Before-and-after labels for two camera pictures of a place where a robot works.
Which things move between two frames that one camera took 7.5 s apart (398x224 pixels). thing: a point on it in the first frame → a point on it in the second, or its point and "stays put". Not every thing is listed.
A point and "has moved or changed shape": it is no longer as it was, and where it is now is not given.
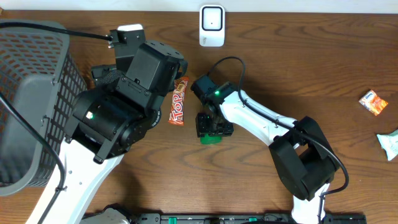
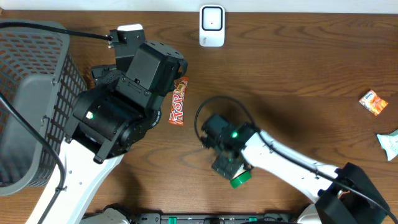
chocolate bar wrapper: (176, 109) stays put
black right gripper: (201, 126) → (222, 167)
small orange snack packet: (373, 103) stays put
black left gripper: (102, 74) stays put
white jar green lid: (208, 140) has moved or changed shape
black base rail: (244, 218) stays put
